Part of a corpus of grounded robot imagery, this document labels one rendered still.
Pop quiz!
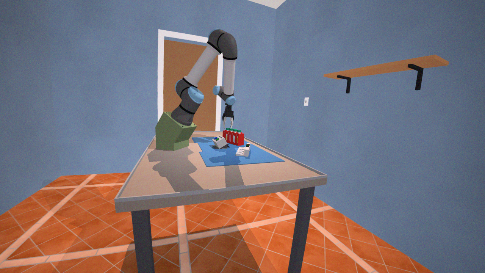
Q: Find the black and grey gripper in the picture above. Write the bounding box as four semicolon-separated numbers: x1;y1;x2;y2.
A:
222;103;234;129

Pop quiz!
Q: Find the blue flat mat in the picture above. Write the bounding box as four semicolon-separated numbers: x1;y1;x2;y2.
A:
192;137;285;167

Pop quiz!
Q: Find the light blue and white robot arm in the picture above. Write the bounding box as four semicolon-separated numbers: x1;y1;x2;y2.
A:
171;28;238;126

